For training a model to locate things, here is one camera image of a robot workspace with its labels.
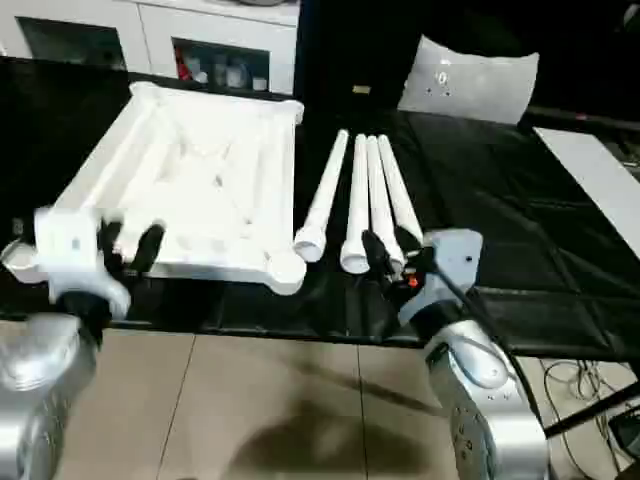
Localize white plastic table top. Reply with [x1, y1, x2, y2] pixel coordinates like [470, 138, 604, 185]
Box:
[0, 80, 307, 297]

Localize white plastic table leg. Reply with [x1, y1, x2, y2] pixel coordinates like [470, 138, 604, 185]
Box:
[377, 136, 425, 251]
[293, 129, 351, 264]
[339, 134, 372, 275]
[366, 135, 406, 273]

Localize black work mat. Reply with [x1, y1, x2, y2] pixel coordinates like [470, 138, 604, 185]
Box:
[0, 55, 640, 363]

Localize white flat board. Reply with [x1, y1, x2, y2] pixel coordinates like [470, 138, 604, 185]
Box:
[532, 126, 640, 263]

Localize white glass-door cabinet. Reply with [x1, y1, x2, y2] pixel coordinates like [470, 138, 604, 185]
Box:
[0, 0, 301, 98]

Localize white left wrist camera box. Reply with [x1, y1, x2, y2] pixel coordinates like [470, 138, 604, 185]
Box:
[33, 205, 133, 319]

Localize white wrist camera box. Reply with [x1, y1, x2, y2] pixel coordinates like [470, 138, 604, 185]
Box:
[400, 228, 486, 326]
[33, 205, 133, 319]

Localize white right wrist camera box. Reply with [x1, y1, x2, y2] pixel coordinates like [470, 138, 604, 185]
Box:
[400, 228, 486, 326]

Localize loose floor cables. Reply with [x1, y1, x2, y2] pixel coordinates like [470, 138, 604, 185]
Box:
[545, 358, 640, 453]

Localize black table frame bar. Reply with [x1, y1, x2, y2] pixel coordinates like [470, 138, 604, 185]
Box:
[545, 383, 640, 438]

